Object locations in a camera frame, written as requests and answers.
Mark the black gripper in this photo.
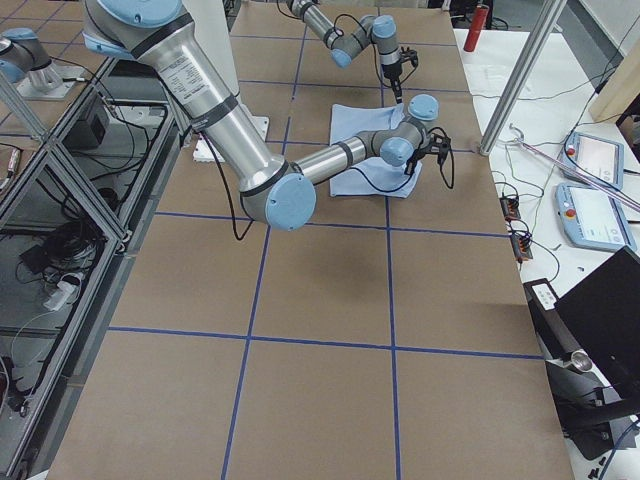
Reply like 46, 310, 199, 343
404, 138, 432, 175
382, 61, 403, 104

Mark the light blue t-shirt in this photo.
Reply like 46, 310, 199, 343
329, 104, 422, 198

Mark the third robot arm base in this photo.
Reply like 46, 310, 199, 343
1, 27, 85, 101

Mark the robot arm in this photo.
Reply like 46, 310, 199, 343
83, 1, 439, 231
276, 0, 419, 104

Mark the small orange circuit board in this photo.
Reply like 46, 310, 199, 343
499, 196, 521, 221

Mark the red cylinder bottle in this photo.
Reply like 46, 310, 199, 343
463, 4, 491, 52

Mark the metal grabber stick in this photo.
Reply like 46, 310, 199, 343
509, 123, 639, 212

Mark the near teach pendant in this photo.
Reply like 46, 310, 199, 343
555, 182, 637, 252

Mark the teach pendant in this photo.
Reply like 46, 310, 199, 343
558, 132, 624, 190
555, 182, 637, 252

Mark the far teach pendant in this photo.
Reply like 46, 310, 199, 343
558, 132, 624, 190

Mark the wooden board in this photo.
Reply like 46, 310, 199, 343
589, 0, 640, 123

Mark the black box with label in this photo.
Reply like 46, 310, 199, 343
523, 278, 584, 370

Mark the silver metal cup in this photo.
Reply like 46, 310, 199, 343
568, 350, 593, 374

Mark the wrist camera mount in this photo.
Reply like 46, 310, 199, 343
400, 46, 419, 69
428, 133, 451, 166

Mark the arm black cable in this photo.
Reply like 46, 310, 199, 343
199, 127, 456, 242
331, 12, 396, 96

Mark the aluminium frame post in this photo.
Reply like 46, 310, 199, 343
479, 0, 567, 156

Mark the white pedestal column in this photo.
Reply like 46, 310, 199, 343
183, 0, 269, 140

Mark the aluminium frame cabinet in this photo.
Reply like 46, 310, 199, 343
1, 60, 188, 479

